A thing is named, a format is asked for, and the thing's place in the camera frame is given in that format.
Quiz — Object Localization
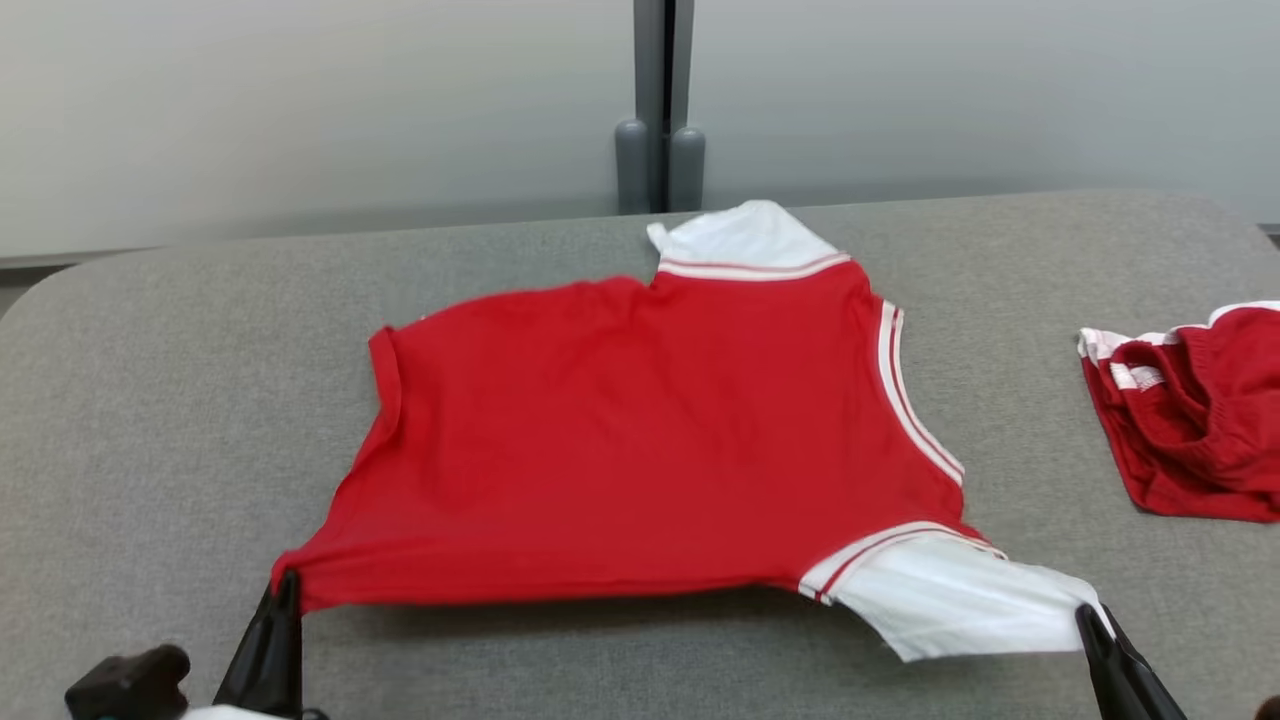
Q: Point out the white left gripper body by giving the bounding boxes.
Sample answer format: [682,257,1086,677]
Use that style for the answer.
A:
[185,705,326,720]

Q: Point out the grey partition post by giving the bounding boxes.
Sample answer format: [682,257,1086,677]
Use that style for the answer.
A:
[632,0,696,213]

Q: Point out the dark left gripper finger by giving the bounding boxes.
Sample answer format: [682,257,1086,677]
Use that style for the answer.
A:
[272,570,303,716]
[213,590,281,713]

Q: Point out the grey cylindrical post foot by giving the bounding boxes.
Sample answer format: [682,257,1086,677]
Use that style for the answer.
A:
[668,125,706,212]
[614,118,651,215]

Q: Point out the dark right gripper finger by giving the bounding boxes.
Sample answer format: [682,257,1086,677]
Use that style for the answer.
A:
[1105,607,1191,720]
[1078,605,1146,720]

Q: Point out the red white jersey shirt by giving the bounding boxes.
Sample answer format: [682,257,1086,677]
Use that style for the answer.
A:
[270,200,1116,663]

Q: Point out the red white shorts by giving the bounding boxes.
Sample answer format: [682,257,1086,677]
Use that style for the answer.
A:
[1078,300,1280,523]

